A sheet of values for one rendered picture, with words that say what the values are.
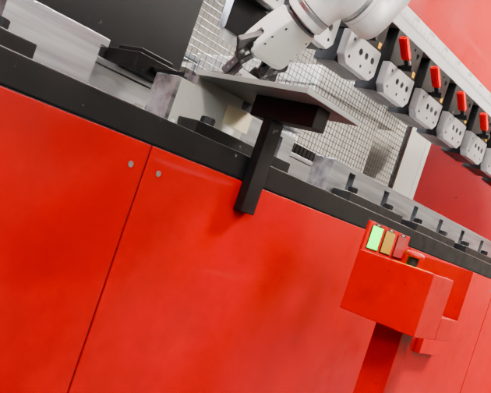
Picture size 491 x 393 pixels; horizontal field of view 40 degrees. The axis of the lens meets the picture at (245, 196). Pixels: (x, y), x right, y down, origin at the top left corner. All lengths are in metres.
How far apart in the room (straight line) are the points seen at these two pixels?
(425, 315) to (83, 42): 0.76
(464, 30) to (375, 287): 1.03
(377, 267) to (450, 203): 2.10
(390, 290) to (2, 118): 0.76
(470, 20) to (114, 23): 1.03
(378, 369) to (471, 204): 2.06
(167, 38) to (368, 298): 0.96
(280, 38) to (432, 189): 2.29
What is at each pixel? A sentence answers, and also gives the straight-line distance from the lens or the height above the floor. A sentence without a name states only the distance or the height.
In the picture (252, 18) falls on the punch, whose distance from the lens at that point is 1.39.
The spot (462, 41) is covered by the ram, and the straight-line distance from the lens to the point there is 2.13.
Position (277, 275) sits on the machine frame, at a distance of 1.39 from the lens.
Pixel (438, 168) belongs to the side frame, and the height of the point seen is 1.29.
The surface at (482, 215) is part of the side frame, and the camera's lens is 3.34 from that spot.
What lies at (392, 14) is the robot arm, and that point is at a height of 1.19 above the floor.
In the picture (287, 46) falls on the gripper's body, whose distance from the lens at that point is 1.27.
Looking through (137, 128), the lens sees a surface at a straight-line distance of 1.04.
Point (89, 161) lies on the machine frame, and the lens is 0.99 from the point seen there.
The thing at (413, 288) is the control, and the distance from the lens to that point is 1.28.
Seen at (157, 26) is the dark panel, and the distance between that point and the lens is 1.89.
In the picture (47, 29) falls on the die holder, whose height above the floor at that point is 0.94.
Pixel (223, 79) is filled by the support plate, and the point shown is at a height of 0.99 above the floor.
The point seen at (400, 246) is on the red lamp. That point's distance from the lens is 1.48.
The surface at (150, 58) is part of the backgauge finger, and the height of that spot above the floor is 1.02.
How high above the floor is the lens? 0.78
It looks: 1 degrees up
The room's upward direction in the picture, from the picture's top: 19 degrees clockwise
